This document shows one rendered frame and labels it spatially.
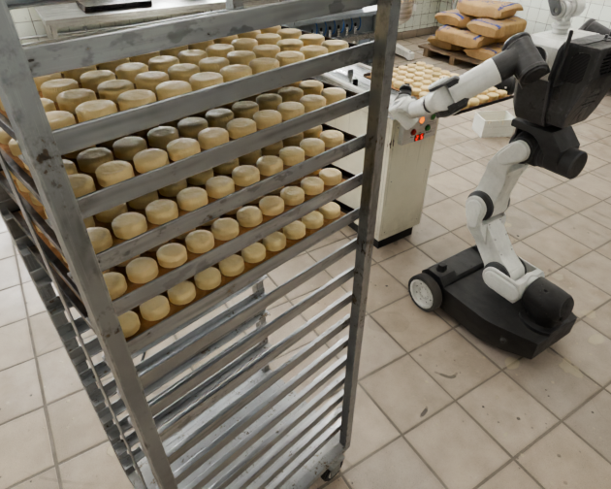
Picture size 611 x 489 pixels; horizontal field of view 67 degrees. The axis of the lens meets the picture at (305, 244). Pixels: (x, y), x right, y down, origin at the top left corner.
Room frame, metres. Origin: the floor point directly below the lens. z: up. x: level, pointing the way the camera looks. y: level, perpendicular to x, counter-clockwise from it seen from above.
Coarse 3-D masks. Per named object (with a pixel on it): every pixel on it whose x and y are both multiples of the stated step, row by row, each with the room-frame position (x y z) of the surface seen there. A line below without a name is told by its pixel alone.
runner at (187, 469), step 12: (336, 348) 0.86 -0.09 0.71; (324, 360) 0.82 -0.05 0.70; (300, 372) 0.80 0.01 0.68; (312, 372) 0.79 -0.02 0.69; (288, 384) 0.75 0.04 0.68; (276, 396) 0.70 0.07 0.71; (264, 408) 0.67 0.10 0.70; (240, 420) 0.65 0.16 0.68; (252, 420) 0.64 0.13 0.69; (228, 432) 0.62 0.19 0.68; (240, 432) 0.62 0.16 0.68; (216, 444) 0.57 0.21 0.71; (204, 456) 0.54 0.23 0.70; (180, 468) 0.53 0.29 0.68; (192, 468) 0.52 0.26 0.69; (180, 480) 0.50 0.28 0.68
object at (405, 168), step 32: (352, 128) 2.44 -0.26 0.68; (352, 160) 2.42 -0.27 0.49; (384, 160) 2.20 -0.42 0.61; (416, 160) 2.30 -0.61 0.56; (352, 192) 2.41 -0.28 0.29; (384, 192) 2.18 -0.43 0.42; (416, 192) 2.32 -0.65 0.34; (352, 224) 2.43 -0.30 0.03; (384, 224) 2.20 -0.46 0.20; (416, 224) 2.35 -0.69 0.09
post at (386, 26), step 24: (384, 0) 0.88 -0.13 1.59; (384, 24) 0.88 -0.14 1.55; (384, 48) 0.87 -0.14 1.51; (384, 72) 0.87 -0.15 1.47; (384, 96) 0.88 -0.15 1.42; (384, 120) 0.88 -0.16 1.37; (384, 144) 0.89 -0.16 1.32; (360, 216) 0.89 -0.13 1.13; (360, 240) 0.88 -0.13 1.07; (360, 264) 0.88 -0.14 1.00; (360, 288) 0.87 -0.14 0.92; (360, 312) 0.87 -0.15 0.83; (360, 336) 0.88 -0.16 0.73
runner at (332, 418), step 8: (328, 416) 0.89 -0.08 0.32; (336, 416) 0.87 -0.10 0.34; (320, 424) 0.86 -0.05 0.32; (328, 424) 0.84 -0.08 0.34; (312, 432) 0.83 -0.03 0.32; (320, 432) 0.82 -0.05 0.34; (304, 440) 0.80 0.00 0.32; (312, 440) 0.79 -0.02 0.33; (296, 448) 0.77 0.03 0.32; (304, 448) 0.77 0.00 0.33; (288, 456) 0.75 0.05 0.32; (296, 456) 0.74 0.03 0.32; (280, 464) 0.72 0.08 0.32; (288, 464) 0.72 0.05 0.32; (272, 472) 0.70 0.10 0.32; (280, 472) 0.70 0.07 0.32; (264, 480) 0.67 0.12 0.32; (256, 488) 0.64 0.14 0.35
